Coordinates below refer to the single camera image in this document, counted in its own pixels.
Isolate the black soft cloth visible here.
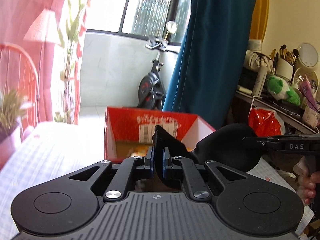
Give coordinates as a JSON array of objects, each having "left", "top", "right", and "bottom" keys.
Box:
[{"left": 152, "top": 124, "right": 264, "bottom": 188}]

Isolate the person's right hand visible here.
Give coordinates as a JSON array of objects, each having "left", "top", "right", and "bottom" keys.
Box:
[{"left": 293, "top": 157, "right": 319, "bottom": 206}]

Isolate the orange patterned cloth in box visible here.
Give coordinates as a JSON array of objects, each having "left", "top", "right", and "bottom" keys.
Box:
[{"left": 129, "top": 145, "right": 149, "bottom": 157}]

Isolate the red plastic bag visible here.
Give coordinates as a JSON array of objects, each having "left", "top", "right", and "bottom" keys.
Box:
[{"left": 248, "top": 107, "right": 286, "bottom": 137}]

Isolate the red strawberry cardboard box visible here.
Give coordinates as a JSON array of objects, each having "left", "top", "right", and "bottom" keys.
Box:
[{"left": 104, "top": 106, "right": 215, "bottom": 162}]

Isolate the green plush toy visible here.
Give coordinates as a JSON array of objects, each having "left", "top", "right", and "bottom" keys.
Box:
[{"left": 267, "top": 75, "right": 301, "bottom": 106}]

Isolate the white brush holder cup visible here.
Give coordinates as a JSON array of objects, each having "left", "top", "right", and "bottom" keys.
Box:
[{"left": 275, "top": 58, "right": 293, "bottom": 81}]

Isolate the plaid strawberry bedsheet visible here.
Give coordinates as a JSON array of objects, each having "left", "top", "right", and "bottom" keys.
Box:
[{"left": 1, "top": 124, "right": 311, "bottom": 239}]

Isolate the white bottle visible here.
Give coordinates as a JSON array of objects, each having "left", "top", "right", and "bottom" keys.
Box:
[{"left": 252, "top": 66, "right": 268, "bottom": 96}]

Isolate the round white mirror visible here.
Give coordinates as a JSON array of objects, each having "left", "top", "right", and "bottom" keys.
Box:
[{"left": 296, "top": 42, "right": 319, "bottom": 72}]

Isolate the beige cloth bundle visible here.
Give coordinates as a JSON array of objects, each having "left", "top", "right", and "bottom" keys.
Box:
[{"left": 243, "top": 50, "right": 274, "bottom": 74}]

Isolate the black exercise bike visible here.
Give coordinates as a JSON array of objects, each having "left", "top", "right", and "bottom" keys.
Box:
[{"left": 137, "top": 21, "right": 178, "bottom": 111}]

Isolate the teal curtain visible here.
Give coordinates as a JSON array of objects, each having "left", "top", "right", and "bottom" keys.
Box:
[{"left": 163, "top": 0, "right": 256, "bottom": 129}]

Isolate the pink printed backdrop curtain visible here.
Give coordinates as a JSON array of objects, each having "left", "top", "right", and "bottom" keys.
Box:
[{"left": 1, "top": 0, "right": 90, "bottom": 164}]

